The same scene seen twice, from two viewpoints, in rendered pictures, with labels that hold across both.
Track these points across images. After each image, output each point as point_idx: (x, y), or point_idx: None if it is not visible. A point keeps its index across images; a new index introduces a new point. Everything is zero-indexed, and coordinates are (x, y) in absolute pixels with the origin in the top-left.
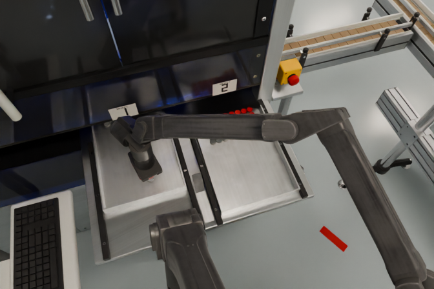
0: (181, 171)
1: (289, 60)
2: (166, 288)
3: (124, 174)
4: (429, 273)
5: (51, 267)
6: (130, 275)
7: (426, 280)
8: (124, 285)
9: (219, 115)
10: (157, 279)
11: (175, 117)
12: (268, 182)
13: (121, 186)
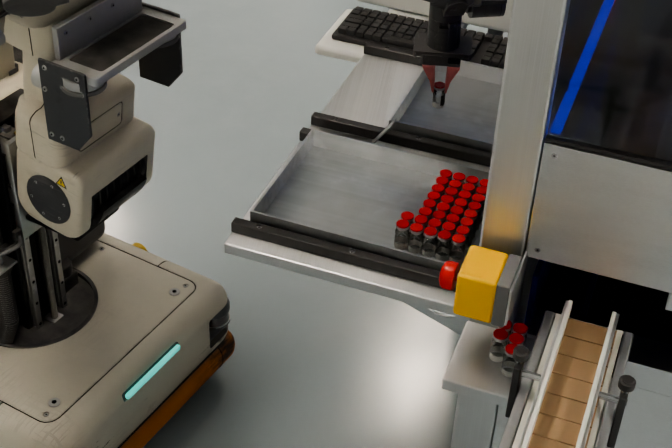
0: (417, 125)
1: (496, 267)
2: (342, 388)
3: (475, 99)
4: None
5: (410, 40)
6: (409, 356)
7: None
8: (398, 342)
9: None
10: (367, 385)
11: None
12: (304, 209)
13: (459, 91)
